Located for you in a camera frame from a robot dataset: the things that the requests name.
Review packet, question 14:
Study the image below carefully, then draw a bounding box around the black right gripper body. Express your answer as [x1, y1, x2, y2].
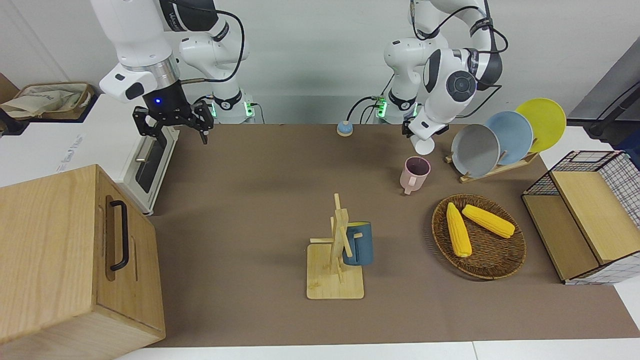
[141, 81, 193, 125]

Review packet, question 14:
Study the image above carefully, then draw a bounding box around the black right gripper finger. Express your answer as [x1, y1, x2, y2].
[132, 106, 169, 149]
[190, 101, 215, 146]

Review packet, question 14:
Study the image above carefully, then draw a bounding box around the pink mug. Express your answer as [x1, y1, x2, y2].
[400, 156, 432, 196]

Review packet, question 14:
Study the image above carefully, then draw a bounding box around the grey plate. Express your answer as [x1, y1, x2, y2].
[451, 123, 501, 178]

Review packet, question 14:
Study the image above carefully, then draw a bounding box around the cream toaster oven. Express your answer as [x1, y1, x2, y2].
[50, 95, 180, 217]

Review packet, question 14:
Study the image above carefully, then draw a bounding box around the brown woven tray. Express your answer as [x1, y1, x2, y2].
[0, 81, 96, 122]

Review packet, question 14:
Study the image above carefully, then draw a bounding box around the wooden plate rack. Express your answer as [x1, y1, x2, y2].
[445, 150, 540, 184]

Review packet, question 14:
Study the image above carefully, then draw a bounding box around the light blue plate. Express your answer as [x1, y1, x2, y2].
[482, 111, 534, 166]

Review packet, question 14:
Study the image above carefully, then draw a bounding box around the yellow corn cob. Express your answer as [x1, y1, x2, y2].
[461, 204, 516, 239]
[446, 202, 473, 258]

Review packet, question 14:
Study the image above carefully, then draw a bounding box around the yellow plate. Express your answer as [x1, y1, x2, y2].
[515, 98, 567, 154]

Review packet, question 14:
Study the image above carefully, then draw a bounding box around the beige cloth bag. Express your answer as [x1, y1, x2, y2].
[0, 85, 88, 119]

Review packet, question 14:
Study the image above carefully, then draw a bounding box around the dark blue mug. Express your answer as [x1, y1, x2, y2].
[342, 222, 374, 267]

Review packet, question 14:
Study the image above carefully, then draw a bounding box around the brown wicker basket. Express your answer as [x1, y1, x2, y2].
[431, 193, 527, 281]

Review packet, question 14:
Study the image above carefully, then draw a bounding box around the brown cardboard box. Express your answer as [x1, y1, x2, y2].
[0, 73, 20, 103]

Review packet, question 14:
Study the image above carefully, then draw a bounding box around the light wooden cabinet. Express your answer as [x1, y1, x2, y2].
[0, 164, 167, 360]

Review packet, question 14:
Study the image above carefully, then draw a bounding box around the black stand leg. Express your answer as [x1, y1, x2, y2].
[587, 82, 640, 138]

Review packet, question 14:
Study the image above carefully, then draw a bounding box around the wooden mug tree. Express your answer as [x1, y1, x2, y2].
[306, 194, 365, 300]

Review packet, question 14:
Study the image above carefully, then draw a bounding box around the toaster door handle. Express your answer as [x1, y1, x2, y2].
[135, 136, 157, 163]

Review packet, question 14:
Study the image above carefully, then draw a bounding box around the black base power cable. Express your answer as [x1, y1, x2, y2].
[346, 75, 396, 125]

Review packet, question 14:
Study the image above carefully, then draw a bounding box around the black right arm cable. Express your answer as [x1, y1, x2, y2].
[170, 0, 247, 84]

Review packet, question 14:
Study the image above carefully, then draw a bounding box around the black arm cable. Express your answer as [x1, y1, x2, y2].
[407, 0, 510, 121]
[170, 0, 247, 84]

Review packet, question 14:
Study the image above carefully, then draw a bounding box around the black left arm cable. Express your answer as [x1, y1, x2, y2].
[407, 0, 510, 121]

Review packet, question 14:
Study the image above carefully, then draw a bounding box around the black cabinet handle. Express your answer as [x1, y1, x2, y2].
[109, 200, 131, 272]

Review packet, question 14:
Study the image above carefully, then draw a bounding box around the wire grid wooden shelf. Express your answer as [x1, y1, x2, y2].
[521, 150, 640, 286]

